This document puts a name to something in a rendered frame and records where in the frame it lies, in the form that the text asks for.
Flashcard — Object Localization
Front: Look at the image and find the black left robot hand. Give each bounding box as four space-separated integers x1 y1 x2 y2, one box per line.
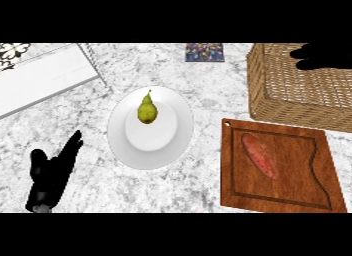
25 129 87 213

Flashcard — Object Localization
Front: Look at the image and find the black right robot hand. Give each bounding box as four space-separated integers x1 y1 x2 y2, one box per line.
289 42 352 71

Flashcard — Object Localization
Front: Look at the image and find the brown wicker basket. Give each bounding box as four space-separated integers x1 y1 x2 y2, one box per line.
246 42 352 135

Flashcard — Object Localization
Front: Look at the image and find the reddish sweet potato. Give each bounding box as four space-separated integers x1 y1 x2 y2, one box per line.
240 132 282 181

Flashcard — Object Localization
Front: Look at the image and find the brown wooden cutting board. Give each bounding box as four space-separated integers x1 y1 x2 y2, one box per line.
220 117 349 214

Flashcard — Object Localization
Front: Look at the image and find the white oval plate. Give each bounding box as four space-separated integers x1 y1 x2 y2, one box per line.
107 85 196 171

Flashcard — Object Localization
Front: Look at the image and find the colourful patterned box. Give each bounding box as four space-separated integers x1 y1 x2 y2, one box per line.
184 42 227 63

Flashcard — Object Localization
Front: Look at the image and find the green pear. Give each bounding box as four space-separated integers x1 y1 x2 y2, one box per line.
137 89 160 125

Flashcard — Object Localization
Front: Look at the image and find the black and white patterned panel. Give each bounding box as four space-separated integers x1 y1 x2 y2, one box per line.
0 42 33 80

